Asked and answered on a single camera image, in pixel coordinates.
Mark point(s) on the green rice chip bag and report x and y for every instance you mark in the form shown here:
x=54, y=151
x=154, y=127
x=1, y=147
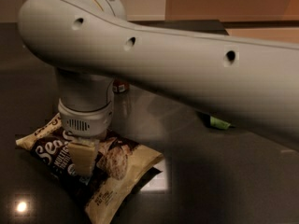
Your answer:
x=219, y=124

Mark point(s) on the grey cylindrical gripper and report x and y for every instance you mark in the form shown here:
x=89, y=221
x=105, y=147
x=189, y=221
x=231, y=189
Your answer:
x=85, y=123

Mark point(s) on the brown sea salt chip bag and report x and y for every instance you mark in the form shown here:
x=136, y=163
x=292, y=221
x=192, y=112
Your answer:
x=119, y=165

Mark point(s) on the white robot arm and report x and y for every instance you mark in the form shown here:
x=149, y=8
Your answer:
x=251, y=83

